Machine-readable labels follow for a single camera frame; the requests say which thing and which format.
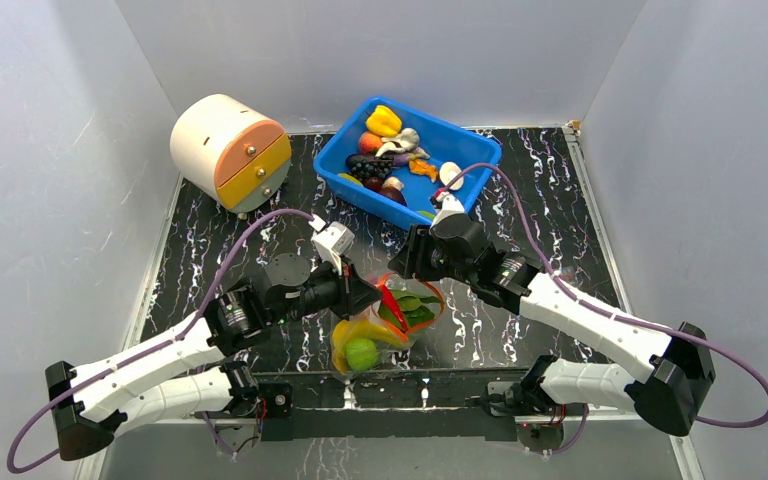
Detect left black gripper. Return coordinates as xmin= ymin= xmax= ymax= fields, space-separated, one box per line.
xmin=271 ymin=253 xmax=383 ymax=327

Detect green toy leaf vegetable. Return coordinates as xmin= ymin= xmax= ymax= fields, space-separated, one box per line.
xmin=377 ymin=290 xmax=445 ymax=333

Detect clear orange zip bag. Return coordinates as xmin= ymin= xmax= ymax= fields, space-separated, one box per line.
xmin=330 ymin=272 xmax=447 ymax=378

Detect light green toy fruit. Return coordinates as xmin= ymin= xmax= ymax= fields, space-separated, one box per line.
xmin=344 ymin=338 xmax=380 ymax=371

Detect red toy chili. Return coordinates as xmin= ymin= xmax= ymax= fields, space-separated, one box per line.
xmin=378 ymin=280 xmax=408 ymax=333

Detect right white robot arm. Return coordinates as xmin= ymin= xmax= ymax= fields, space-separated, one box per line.
xmin=388 ymin=214 xmax=715 ymax=437

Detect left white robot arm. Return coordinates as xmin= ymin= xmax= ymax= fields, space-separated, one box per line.
xmin=45 ymin=254 xmax=382 ymax=461

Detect orange toy food piece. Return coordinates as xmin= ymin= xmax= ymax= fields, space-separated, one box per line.
xmin=408 ymin=159 xmax=439 ymax=182

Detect dark red toy onion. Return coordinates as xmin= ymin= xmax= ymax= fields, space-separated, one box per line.
xmin=378 ymin=187 xmax=407 ymax=206

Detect toy mushroom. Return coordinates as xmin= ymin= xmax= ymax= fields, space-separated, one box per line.
xmin=382 ymin=176 xmax=404 ymax=191

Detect dark red toy plum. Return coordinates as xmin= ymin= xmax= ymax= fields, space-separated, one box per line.
xmin=363 ymin=176 xmax=384 ymax=192

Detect brown toy kiwi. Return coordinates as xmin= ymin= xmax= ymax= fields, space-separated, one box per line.
xmin=438 ymin=162 xmax=464 ymax=191

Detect yellow green toy mango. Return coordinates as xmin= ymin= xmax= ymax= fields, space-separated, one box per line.
xmin=338 ymin=173 xmax=364 ymax=187

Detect dark purple toy grapes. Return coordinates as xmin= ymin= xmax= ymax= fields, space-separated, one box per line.
xmin=345 ymin=153 xmax=396 ymax=183

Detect blue plastic bin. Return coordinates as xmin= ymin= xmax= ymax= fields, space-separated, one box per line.
xmin=313 ymin=97 xmax=502 ymax=230

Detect toy peach left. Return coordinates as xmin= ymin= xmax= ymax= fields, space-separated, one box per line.
xmin=358 ymin=131 xmax=383 ymax=155

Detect yellow toy bell pepper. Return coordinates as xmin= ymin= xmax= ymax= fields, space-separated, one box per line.
xmin=365 ymin=105 xmax=403 ymax=137

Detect round cream drawer cabinet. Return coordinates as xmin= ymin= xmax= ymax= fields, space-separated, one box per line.
xmin=169 ymin=94 xmax=292 ymax=215

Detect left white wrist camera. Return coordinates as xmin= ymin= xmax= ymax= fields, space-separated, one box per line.
xmin=312 ymin=222 xmax=355 ymax=274

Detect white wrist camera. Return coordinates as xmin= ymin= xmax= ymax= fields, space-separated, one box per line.
xmin=312 ymin=222 xmax=355 ymax=274
xmin=431 ymin=188 xmax=466 ymax=226

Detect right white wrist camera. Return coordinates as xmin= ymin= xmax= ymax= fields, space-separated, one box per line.
xmin=431 ymin=188 xmax=466 ymax=226

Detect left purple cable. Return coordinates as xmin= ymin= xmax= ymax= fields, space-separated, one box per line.
xmin=6 ymin=208 xmax=326 ymax=475

